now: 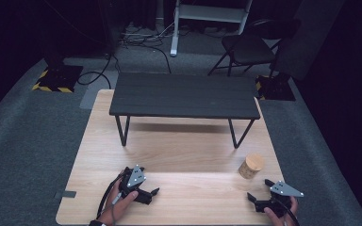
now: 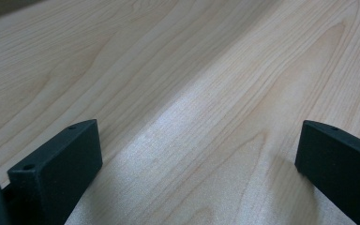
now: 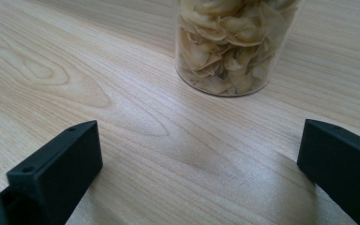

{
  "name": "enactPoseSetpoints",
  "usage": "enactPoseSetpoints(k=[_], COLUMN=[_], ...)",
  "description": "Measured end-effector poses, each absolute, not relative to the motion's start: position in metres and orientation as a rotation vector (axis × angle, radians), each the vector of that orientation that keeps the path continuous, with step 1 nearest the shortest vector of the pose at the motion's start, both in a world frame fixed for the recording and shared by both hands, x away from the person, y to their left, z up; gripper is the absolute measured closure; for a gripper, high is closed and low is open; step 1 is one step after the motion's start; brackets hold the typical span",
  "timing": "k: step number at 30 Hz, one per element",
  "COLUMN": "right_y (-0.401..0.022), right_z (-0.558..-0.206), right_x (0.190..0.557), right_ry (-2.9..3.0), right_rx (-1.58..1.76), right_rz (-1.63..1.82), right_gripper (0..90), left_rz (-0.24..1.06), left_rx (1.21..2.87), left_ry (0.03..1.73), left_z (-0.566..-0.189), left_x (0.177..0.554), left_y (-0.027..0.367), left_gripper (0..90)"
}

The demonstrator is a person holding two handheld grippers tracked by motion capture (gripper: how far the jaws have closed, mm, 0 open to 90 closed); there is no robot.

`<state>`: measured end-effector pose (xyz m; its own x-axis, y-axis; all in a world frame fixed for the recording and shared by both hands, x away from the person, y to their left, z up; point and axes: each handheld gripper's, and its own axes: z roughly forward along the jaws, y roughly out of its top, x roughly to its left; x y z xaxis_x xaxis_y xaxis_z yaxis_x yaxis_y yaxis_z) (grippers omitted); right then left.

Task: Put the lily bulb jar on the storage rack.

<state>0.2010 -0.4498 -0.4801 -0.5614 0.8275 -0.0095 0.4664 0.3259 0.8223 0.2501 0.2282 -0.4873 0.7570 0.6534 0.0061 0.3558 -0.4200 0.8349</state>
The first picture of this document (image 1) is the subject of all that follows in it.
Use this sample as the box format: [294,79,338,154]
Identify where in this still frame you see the black base with striped tape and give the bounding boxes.
[255,73,297,103]
[31,64,85,94]

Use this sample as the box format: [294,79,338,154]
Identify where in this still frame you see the white metal stand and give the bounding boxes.
[169,0,255,57]

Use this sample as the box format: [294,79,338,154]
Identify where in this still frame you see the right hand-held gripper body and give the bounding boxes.
[254,180,304,218]

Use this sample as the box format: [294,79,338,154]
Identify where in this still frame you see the round wooden lidded jar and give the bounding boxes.
[238,153,266,180]

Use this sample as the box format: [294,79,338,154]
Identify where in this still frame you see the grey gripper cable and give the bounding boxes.
[110,191,123,226]

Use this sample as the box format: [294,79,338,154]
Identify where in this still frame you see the person's right hand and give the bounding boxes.
[263,196,300,226]

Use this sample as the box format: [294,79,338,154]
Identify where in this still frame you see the black floor cable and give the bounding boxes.
[76,52,121,90]

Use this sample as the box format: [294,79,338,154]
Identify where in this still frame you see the black folding chair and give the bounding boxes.
[207,18,300,78]

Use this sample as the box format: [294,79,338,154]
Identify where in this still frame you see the bundle of floor cables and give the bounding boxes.
[118,21,176,75]

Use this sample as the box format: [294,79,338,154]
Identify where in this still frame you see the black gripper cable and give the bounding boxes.
[95,171,127,220]
[274,197,302,226]

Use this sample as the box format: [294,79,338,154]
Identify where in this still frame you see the person's left hand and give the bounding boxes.
[97,169,140,226]

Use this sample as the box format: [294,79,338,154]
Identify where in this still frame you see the dark tape strip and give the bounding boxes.
[54,189,77,200]

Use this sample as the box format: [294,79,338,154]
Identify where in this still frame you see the small black slatted table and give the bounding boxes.
[108,72,261,150]

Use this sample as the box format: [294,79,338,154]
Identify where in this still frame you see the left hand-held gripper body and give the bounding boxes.
[118,165,154,206]

